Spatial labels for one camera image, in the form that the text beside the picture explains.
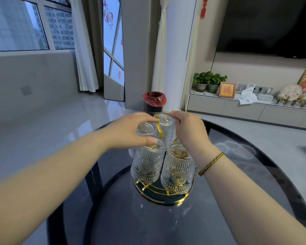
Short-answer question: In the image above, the person's left forearm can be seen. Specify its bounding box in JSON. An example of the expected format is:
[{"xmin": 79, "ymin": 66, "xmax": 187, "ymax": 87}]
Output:
[{"xmin": 0, "ymin": 132, "xmax": 110, "ymax": 245}]

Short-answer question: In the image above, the crumpled white tissue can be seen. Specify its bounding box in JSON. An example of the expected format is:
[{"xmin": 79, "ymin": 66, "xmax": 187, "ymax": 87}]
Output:
[{"xmin": 237, "ymin": 88, "xmax": 258, "ymax": 105}]

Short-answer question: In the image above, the row of small potted plants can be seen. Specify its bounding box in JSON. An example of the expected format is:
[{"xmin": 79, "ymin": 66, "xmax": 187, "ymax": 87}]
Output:
[{"xmin": 273, "ymin": 97, "xmax": 306, "ymax": 109}]

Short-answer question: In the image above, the person's left hand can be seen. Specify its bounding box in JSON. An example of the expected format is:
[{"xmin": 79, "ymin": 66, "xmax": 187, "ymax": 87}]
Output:
[{"xmin": 102, "ymin": 112, "xmax": 159, "ymax": 151}]

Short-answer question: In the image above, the white standing air conditioner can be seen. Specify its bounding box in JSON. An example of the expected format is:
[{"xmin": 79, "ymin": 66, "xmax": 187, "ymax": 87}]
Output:
[{"xmin": 163, "ymin": 0, "xmax": 198, "ymax": 111}]

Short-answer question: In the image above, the round dark glass table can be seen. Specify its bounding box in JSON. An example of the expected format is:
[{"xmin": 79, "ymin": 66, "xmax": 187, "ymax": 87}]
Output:
[{"xmin": 46, "ymin": 112, "xmax": 306, "ymax": 245}]

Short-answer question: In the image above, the cream tied curtain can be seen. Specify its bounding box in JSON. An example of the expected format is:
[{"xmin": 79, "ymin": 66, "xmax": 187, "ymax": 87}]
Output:
[
  {"xmin": 180, "ymin": 0, "xmax": 204, "ymax": 110},
  {"xmin": 152, "ymin": 0, "xmax": 169, "ymax": 94}
]

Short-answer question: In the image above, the grey wall socket plate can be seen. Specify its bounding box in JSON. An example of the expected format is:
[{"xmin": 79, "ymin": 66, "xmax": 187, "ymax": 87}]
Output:
[{"xmin": 20, "ymin": 85, "xmax": 33, "ymax": 97}]

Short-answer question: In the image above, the brown window curtain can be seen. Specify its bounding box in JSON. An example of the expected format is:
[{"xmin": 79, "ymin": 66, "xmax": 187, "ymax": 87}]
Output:
[{"xmin": 80, "ymin": 0, "xmax": 105, "ymax": 88}]

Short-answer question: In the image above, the gold metal cup rack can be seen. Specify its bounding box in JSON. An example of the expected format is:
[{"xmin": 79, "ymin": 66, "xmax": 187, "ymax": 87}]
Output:
[{"xmin": 133, "ymin": 111, "xmax": 195, "ymax": 206}]

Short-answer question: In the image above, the large window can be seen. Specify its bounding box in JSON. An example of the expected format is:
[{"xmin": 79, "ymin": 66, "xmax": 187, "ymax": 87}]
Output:
[{"xmin": 0, "ymin": 0, "xmax": 75, "ymax": 53}]

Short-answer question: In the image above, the small orange framed picture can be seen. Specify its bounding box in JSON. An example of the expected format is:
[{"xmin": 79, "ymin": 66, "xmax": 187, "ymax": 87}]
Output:
[{"xmin": 218, "ymin": 82, "xmax": 236, "ymax": 99}]

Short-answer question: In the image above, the white router with antennas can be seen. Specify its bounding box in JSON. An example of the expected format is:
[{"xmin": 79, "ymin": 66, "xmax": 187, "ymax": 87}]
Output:
[{"xmin": 243, "ymin": 84, "xmax": 257, "ymax": 96}]

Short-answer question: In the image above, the white window curtain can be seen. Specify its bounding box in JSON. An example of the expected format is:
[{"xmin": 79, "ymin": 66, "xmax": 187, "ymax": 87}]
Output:
[{"xmin": 69, "ymin": 0, "xmax": 100, "ymax": 93}]

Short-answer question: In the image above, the red hanging ornament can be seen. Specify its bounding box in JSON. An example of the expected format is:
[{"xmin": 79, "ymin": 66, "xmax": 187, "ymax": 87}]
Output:
[{"xmin": 200, "ymin": 0, "xmax": 209, "ymax": 19}]

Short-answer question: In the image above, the beige low media cabinet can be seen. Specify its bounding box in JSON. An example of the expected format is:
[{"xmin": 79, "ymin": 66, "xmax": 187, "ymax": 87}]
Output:
[{"xmin": 186, "ymin": 90, "xmax": 306, "ymax": 132}]

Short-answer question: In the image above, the grey wall outlet strip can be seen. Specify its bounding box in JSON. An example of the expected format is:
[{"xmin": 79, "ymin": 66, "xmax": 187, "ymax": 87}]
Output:
[{"xmin": 236, "ymin": 84, "xmax": 274, "ymax": 95}]

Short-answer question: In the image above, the black wall television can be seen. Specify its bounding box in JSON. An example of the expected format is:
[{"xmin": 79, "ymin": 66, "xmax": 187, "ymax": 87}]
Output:
[{"xmin": 216, "ymin": 0, "xmax": 306, "ymax": 60}]

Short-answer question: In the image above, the black bin with red bag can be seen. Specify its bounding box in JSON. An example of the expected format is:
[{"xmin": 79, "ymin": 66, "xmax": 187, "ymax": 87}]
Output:
[{"xmin": 142, "ymin": 92, "xmax": 168, "ymax": 113}]

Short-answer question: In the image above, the person's right hand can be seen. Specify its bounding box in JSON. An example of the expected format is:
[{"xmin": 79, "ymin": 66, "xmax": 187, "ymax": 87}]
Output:
[{"xmin": 169, "ymin": 110, "xmax": 215, "ymax": 161}]

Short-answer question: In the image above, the round white decorated plaque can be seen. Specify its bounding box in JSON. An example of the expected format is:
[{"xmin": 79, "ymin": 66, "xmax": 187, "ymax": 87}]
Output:
[{"xmin": 278, "ymin": 84, "xmax": 303, "ymax": 101}]

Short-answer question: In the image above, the braided yellow-black bracelet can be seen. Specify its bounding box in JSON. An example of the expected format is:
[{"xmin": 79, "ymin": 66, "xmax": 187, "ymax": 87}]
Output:
[{"xmin": 198, "ymin": 151, "xmax": 225, "ymax": 177}]

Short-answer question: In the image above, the standing floor mirror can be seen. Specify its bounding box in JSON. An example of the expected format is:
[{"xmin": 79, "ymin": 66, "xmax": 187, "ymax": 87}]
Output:
[{"xmin": 103, "ymin": 0, "xmax": 125, "ymax": 102}]

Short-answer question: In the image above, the person's right forearm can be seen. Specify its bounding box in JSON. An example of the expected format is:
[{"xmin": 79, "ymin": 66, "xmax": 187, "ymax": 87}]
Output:
[{"xmin": 198, "ymin": 146, "xmax": 306, "ymax": 245}]

